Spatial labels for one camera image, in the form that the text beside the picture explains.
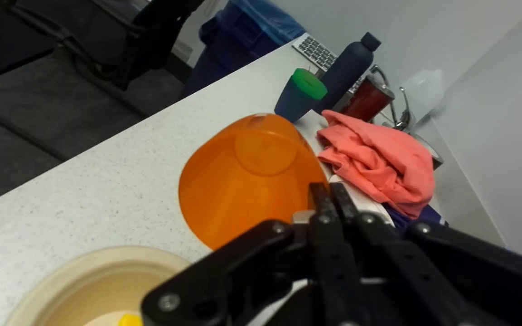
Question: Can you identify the black office chair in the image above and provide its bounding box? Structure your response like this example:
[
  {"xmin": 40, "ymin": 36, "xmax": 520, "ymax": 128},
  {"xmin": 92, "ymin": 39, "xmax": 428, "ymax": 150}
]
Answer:
[{"xmin": 5, "ymin": 0, "xmax": 207, "ymax": 117}]

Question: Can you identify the orange translucent plastic cup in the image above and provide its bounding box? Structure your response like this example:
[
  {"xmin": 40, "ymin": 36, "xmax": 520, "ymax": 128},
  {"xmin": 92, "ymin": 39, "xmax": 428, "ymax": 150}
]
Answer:
[{"xmin": 176, "ymin": 112, "xmax": 330, "ymax": 251}]

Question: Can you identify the silver wire rack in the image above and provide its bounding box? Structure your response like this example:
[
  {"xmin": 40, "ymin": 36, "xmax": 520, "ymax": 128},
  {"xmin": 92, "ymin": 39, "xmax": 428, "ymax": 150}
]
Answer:
[{"xmin": 368, "ymin": 63, "xmax": 411, "ymax": 132}]

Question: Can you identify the yellow toy fry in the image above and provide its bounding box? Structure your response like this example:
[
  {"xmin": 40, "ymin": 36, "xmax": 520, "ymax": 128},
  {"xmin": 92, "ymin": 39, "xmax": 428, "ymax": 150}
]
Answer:
[{"xmin": 114, "ymin": 309, "xmax": 145, "ymax": 326}]

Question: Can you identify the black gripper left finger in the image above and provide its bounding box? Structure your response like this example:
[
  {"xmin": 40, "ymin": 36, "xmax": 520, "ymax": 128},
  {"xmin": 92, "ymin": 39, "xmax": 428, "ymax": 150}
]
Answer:
[{"xmin": 139, "ymin": 181, "xmax": 361, "ymax": 326}]

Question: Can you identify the navy blue bottle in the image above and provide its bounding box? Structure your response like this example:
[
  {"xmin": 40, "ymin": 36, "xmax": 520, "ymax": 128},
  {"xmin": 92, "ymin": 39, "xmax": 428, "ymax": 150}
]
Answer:
[{"xmin": 317, "ymin": 30, "xmax": 382, "ymax": 114}]

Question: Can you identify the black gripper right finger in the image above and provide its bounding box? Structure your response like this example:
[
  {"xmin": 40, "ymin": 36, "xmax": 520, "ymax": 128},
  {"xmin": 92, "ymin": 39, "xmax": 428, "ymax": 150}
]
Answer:
[{"xmin": 330, "ymin": 181, "xmax": 522, "ymax": 326}]

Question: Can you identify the dark blue object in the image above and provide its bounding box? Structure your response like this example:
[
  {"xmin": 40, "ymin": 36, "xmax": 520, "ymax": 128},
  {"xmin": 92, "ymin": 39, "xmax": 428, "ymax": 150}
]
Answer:
[{"xmin": 386, "ymin": 202, "xmax": 451, "ymax": 231}]

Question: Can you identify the pink cloth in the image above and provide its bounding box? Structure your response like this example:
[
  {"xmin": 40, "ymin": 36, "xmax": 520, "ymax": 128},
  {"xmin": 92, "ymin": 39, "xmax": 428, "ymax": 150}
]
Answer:
[{"xmin": 315, "ymin": 108, "xmax": 439, "ymax": 220}]

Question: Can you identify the blue bin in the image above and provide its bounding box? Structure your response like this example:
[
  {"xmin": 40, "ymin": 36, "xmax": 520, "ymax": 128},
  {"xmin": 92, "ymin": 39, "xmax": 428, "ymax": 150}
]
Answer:
[{"xmin": 183, "ymin": 0, "xmax": 306, "ymax": 96}]

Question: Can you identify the translucent white bottle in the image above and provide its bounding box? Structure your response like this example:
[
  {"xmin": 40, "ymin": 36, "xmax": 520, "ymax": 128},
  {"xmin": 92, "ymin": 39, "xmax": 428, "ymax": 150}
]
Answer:
[{"xmin": 400, "ymin": 67, "xmax": 448, "ymax": 126}]

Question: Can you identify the white keyboard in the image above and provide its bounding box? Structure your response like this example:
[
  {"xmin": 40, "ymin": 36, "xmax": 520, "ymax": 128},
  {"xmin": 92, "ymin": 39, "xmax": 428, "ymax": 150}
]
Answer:
[{"xmin": 290, "ymin": 32, "xmax": 339, "ymax": 74}]

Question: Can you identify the beige plate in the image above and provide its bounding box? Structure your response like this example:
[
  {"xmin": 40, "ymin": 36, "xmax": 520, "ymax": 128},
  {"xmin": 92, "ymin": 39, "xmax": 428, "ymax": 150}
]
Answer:
[{"xmin": 2, "ymin": 244, "xmax": 194, "ymax": 326}]

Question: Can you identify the dark red drinking glass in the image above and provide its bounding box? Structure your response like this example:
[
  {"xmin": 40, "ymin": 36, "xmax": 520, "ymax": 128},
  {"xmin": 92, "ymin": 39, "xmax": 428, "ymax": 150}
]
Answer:
[{"xmin": 337, "ymin": 74, "xmax": 397, "ymax": 123}]

